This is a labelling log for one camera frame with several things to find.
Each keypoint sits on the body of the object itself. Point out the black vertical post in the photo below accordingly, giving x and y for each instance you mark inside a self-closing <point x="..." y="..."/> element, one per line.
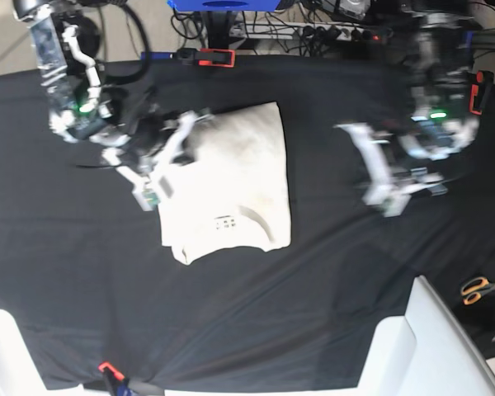
<point x="218" y="25"/>

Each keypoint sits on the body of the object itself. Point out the white power strip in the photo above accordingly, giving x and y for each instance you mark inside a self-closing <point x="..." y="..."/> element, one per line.
<point x="274" y="30"/>

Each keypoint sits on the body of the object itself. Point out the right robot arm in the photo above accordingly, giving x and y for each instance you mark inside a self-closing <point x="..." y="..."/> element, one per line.
<point x="86" y="103"/>

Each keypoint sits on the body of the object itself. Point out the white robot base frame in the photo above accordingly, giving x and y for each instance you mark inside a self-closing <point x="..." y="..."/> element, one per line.
<point x="423" y="352"/>

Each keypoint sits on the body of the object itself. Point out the orange black top clamp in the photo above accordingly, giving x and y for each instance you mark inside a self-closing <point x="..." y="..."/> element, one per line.
<point x="222" y="58"/>

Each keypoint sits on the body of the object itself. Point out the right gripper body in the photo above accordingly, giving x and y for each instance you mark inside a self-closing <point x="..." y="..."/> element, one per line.
<point x="147" y="132"/>

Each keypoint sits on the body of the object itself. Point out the orange black clamp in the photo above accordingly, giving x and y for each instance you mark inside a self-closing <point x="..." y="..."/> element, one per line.
<point x="480" y="91"/>
<point x="222" y="58"/>

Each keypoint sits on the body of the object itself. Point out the orange clamp bottom edge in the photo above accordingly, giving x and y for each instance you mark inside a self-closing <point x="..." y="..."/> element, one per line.
<point x="108" y="369"/>

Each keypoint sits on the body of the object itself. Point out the blue box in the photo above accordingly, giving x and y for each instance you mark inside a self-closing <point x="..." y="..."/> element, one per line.
<point x="224" y="5"/>

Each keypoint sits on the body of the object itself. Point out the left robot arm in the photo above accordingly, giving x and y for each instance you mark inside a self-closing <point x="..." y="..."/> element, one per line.
<point x="433" y="38"/>

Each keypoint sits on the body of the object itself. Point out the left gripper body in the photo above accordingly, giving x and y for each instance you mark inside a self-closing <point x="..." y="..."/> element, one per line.
<point x="403" y="151"/>

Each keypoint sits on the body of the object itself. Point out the orange handled scissors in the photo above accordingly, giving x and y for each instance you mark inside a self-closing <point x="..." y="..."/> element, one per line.
<point x="475" y="289"/>

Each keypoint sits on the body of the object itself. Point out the white T-shirt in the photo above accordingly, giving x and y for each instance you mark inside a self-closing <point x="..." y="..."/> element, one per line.
<point x="235" y="193"/>

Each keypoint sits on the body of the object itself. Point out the black table cloth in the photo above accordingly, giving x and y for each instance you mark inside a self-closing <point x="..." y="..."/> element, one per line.
<point x="85" y="277"/>

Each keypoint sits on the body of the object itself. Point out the orange black right clamp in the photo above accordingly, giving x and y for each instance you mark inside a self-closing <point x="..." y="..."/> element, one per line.
<point x="480" y="91"/>

